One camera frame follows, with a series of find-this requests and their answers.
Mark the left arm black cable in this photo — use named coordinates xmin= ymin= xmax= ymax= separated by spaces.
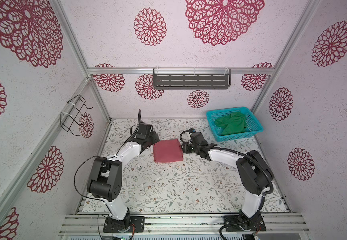
xmin=73 ymin=109 xmax=144 ymax=240

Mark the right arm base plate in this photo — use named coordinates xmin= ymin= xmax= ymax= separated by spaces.
xmin=223 ymin=215 xmax=266 ymax=232

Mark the green tank top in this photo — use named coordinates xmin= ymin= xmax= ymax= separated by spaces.
xmin=214 ymin=112 xmax=248 ymax=136

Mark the grey wall shelf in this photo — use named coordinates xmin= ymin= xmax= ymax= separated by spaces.
xmin=152 ymin=69 xmax=231 ymax=90

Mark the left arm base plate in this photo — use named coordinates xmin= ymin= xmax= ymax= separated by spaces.
xmin=103 ymin=216 xmax=145 ymax=233

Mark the teal plastic basket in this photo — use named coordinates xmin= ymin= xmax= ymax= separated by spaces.
xmin=206 ymin=107 xmax=264 ymax=142

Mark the aluminium front rail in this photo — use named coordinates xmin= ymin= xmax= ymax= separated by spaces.
xmin=58 ymin=213 xmax=310 ymax=236

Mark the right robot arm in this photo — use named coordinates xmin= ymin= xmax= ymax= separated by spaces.
xmin=179 ymin=129 xmax=274 ymax=225

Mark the pink tank top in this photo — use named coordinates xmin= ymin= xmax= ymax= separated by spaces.
xmin=153 ymin=139 xmax=183 ymax=163

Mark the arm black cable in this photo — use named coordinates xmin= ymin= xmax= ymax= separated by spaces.
xmin=179 ymin=128 xmax=274 ymax=240
xmin=73 ymin=109 xmax=144 ymax=240

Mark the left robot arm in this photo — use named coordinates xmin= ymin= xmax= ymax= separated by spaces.
xmin=86 ymin=122 xmax=159 ymax=231

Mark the black wire wall rack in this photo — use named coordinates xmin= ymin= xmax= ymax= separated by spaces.
xmin=59 ymin=95 xmax=94 ymax=139

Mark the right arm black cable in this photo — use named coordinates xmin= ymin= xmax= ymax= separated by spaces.
xmin=179 ymin=128 xmax=274 ymax=240

